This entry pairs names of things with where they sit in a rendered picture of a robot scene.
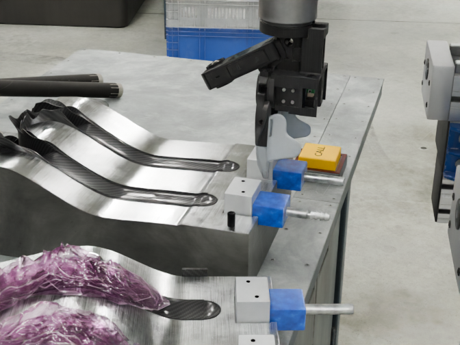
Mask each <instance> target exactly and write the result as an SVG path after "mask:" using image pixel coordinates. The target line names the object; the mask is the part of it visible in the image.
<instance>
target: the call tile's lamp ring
mask: <svg viewBox="0 0 460 345"><path fill-rule="evenodd" d="M341 155H342V158H341V160H340V162H339V165H338V167H337V170H336V171H333V170H323V169H317V168H307V169H308V170H314V171H320V172H326V173H335V174H340V171H341V169H342V166H343V164H344V161H345V159H346V156H347V154H343V153H341Z"/></svg>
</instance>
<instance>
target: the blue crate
mask: <svg viewBox="0 0 460 345"><path fill-rule="evenodd" d="M271 37H273V36H268V35H265V34H263V33H261V32H260V30H259V29H224V28H197V27H167V26H166V51H167V57H172V58H185V59H193V60H206V61H214V60H219V59H220V58H228V57H230V56H232V55H235V54H236V53H239V52H241V51H243V50H245V49H247V48H249V47H252V46H254V45H256V44H258V43H260V42H263V41H265V40H267V39H269V38H271Z"/></svg>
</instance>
